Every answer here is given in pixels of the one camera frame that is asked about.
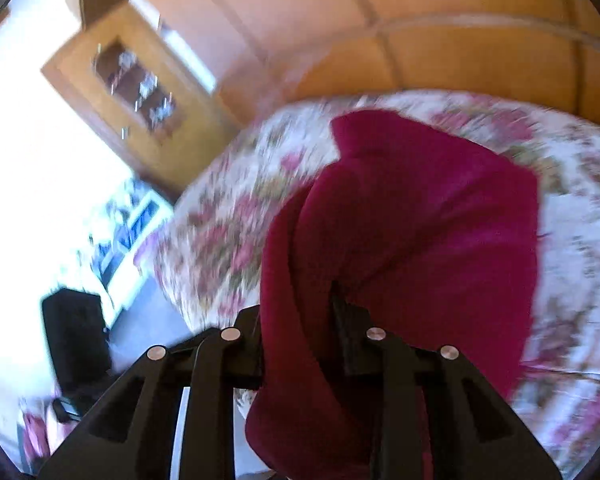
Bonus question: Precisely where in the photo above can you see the dark red knit sweater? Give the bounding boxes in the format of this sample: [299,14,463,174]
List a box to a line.
[244,109,541,480]

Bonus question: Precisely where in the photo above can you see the pink cloth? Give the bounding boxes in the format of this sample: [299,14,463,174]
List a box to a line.
[20,400,51,461]

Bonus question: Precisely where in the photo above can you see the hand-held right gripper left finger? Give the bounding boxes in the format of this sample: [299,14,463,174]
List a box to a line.
[36,304,265,480]

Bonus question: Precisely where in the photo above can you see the wooden wardrobe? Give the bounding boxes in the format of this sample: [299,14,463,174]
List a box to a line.
[62,0,600,136]

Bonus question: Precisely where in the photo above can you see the white shelf unit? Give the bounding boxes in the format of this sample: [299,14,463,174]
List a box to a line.
[87,180,176,326]

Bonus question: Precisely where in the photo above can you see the floral bedspread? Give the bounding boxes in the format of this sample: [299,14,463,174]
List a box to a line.
[152,91,600,476]

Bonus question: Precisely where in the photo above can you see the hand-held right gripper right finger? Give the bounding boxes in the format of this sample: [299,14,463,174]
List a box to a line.
[330,291,565,480]

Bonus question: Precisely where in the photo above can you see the wooden display cabinet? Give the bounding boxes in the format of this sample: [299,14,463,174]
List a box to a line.
[40,2,241,196]

